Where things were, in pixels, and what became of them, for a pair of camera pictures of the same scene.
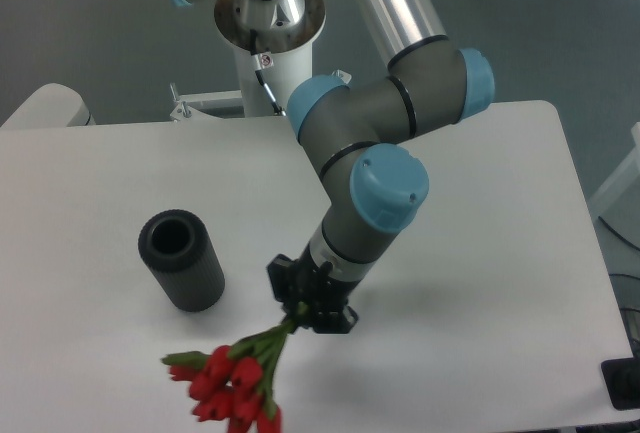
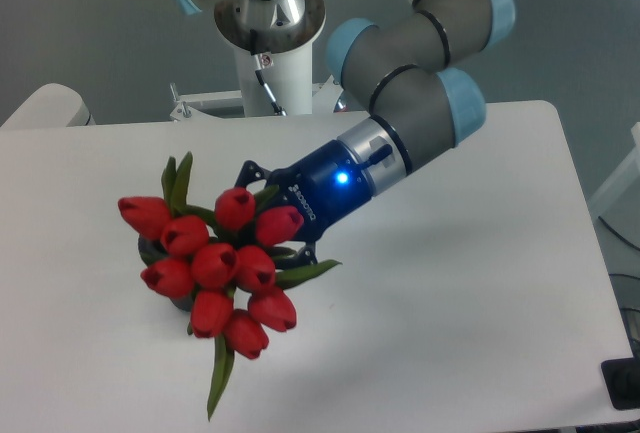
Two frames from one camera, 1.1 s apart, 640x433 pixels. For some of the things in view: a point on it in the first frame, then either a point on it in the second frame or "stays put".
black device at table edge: x=622 y=381 stays put
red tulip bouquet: x=231 y=383 -> x=229 y=264
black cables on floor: x=631 y=243 stays put
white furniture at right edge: x=617 y=202 stays put
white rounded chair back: x=51 y=106 stays put
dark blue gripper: x=316 y=291 -> x=322 y=185
